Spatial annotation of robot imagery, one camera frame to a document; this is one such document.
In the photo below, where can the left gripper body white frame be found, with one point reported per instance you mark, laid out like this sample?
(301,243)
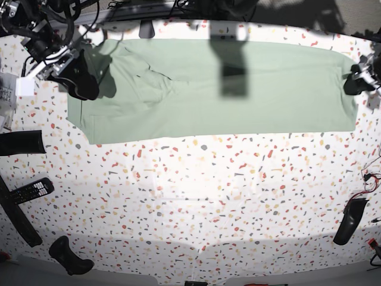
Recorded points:
(364,76)

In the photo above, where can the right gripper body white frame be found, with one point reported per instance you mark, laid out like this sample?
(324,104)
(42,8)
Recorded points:
(67,68)

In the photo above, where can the green T-shirt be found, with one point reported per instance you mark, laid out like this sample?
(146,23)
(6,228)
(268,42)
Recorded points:
(154,88)

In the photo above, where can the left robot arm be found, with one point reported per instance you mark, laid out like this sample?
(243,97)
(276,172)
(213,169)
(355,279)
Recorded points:
(375,50)

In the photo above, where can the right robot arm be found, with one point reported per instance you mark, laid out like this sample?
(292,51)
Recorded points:
(47,28)

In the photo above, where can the grey table clamp block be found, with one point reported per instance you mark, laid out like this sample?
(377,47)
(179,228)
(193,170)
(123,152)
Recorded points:
(146,30)

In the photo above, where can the black cylinder sleeve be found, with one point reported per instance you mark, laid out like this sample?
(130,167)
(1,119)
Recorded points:
(21,142)

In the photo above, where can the black TV remote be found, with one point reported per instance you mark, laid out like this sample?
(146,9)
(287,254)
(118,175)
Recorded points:
(34,190)

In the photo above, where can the red connector plug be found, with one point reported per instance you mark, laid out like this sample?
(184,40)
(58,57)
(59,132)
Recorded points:
(373,244)

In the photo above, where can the long black bar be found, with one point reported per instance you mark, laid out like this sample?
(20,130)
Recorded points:
(18,218)

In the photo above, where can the black handle right side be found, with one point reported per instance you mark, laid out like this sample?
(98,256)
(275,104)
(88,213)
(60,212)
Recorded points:
(353,213)

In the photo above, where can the black handle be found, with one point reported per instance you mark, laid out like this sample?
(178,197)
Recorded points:
(353,213)
(73,264)

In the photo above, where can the black handle bottom left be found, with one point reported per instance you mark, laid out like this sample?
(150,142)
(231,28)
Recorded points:
(73,264)

